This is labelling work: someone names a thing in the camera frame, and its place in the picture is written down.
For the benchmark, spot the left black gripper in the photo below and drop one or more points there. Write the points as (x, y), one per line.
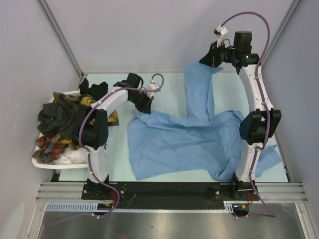
(145, 107)

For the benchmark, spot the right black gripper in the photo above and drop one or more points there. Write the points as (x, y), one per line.
(210, 59)

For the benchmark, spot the light blue long sleeve shirt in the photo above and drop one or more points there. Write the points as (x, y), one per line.
(160, 143)

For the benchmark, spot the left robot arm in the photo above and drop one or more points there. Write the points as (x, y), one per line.
(92, 121)

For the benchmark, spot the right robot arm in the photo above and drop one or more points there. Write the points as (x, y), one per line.
(261, 122)

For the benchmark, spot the yellow plaid shirt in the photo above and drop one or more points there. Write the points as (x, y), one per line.
(87, 100)

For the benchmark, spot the black shirt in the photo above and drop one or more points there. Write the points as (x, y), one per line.
(94, 89)

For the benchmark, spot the white shirt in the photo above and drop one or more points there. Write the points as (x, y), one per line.
(72, 159)

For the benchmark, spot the dark grey striped shirt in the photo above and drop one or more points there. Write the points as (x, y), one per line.
(59, 118)

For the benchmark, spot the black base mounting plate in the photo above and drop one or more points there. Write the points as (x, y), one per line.
(167, 195)

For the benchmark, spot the red plaid shirt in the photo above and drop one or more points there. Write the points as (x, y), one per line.
(50, 147)

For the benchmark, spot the white laundry basket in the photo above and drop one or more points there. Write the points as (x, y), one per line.
(59, 141)

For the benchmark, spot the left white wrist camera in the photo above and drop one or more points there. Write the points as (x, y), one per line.
(152, 88)

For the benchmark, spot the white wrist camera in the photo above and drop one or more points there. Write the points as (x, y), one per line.
(222, 33)
(152, 88)

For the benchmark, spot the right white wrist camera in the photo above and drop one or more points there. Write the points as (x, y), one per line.
(222, 33)

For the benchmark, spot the right aluminium frame post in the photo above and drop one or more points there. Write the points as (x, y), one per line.
(280, 31)

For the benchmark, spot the aluminium frame post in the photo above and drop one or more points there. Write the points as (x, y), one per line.
(280, 31)
(60, 36)

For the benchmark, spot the white slotted cable duct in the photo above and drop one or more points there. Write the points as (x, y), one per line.
(87, 207)

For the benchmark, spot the left aluminium frame post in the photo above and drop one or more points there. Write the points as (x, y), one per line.
(60, 36)

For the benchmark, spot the aluminium front rail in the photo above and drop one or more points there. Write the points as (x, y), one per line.
(269, 192)

